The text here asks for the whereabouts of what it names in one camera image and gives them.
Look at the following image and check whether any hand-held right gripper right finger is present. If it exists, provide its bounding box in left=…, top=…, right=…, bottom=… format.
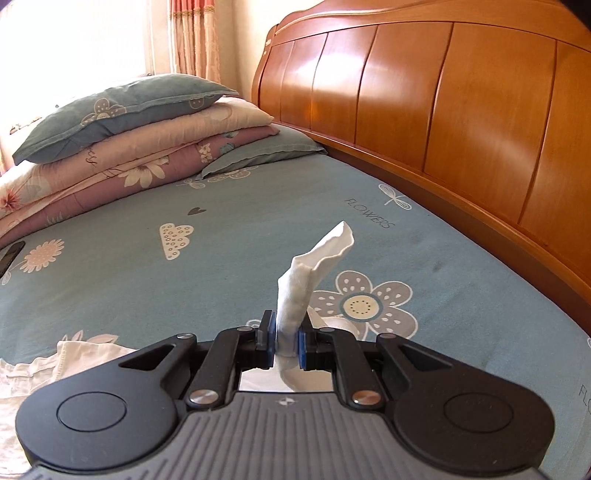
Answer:
left=298, top=325, right=456, bottom=410

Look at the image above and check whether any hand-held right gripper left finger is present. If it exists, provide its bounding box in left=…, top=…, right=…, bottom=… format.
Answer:
left=117, top=310, right=278, bottom=410

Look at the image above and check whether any white printed t-shirt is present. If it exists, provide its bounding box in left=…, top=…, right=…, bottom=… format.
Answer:
left=0, top=220, right=365, bottom=480

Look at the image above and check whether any blue floral bed sheet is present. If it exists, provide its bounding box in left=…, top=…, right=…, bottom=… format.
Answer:
left=0, top=152, right=591, bottom=480

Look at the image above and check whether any flat blue-grey pillow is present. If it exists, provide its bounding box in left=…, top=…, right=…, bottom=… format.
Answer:
left=194, top=124, right=328, bottom=182

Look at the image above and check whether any folded pink floral quilt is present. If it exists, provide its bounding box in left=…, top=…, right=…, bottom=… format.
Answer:
left=0, top=96, right=280, bottom=250

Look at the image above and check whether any black phone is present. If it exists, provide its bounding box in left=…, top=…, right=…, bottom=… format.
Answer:
left=0, top=240, right=26, bottom=280

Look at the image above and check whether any wooden headboard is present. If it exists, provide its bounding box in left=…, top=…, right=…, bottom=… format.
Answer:
left=252, top=0, right=591, bottom=337

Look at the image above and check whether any plump blue-grey pillow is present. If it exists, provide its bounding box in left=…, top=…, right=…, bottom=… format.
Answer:
left=11, top=74, right=240, bottom=166

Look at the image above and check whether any pink striped curtain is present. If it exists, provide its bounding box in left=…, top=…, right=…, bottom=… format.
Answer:
left=168, top=0, right=222, bottom=84

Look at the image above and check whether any window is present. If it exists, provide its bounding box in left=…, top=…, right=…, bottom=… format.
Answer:
left=69, top=0, right=175, bottom=81

